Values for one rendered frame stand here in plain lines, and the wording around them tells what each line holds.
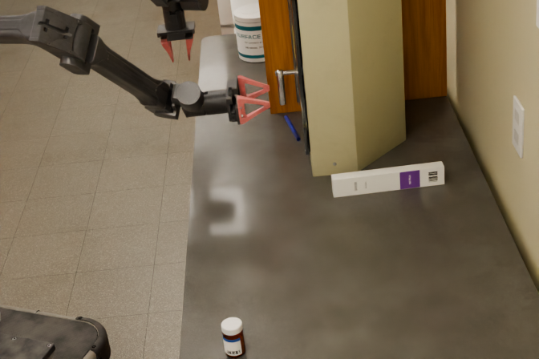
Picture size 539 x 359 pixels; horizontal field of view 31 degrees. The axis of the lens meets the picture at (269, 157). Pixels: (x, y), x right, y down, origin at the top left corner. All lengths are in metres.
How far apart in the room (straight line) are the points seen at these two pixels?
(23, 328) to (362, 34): 1.56
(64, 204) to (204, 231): 2.18
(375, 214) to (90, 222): 2.15
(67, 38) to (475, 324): 0.97
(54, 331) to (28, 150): 1.84
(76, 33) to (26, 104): 3.39
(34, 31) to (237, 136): 0.81
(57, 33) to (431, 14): 1.07
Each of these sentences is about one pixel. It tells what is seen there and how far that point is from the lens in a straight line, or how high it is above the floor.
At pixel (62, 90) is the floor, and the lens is 5.47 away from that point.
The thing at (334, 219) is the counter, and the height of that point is 0.94.
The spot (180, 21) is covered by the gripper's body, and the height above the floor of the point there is 1.21.
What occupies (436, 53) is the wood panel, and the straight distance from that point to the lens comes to 2.68.
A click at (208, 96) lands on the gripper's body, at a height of 1.17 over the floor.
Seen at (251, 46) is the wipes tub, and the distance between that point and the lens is 3.01.
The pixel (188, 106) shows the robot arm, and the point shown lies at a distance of 2.24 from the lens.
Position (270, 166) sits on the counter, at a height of 0.94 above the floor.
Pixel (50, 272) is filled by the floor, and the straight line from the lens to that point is 3.92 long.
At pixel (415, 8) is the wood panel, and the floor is 1.20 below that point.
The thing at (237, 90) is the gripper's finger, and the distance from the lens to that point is 2.30.
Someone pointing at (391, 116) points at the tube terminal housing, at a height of 1.03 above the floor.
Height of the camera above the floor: 2.12
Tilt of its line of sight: 29 degrees down
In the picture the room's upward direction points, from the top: 6 degrees counter-clockwise
